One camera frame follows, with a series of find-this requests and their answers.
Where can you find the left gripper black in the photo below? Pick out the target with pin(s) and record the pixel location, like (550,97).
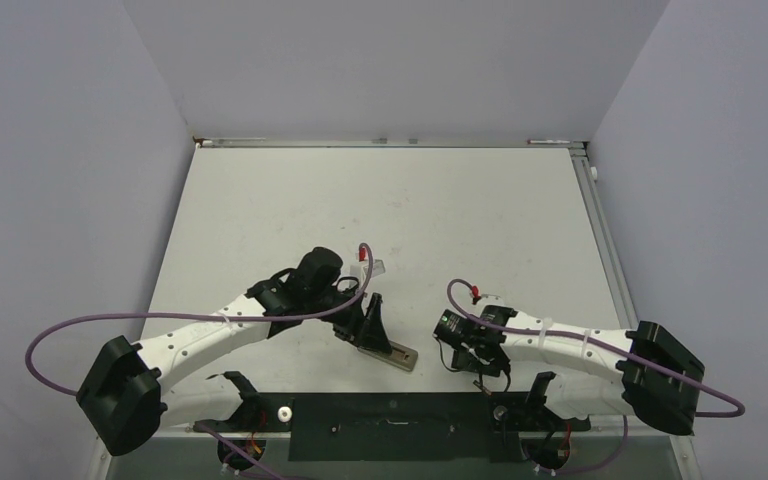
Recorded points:
(373,336)

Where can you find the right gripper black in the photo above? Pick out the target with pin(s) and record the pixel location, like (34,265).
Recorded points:
(465,361)

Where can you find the white grey remote control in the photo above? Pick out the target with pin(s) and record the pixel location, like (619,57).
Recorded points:
(400,356)

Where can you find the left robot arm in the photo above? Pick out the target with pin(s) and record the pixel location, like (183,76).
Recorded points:
(132,390)

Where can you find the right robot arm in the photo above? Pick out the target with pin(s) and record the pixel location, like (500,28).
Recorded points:
(629,372)

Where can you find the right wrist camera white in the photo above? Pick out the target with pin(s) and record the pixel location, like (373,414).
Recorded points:
(487,299)

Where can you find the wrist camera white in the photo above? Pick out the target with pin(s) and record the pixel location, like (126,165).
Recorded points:
(365,270)
(487,299)

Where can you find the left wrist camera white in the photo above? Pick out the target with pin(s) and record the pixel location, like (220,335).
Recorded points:
(365,270)

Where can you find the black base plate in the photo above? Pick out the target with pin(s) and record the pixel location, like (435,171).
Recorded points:
(401,427)

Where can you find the aluminium rail right edge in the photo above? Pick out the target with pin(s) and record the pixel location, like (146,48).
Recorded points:
(587,179)

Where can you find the aluminium rail edge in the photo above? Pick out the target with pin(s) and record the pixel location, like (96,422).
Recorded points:
(587,179)
(384,142)

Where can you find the aluminium rail back edge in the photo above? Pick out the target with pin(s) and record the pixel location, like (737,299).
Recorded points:
(384,142)

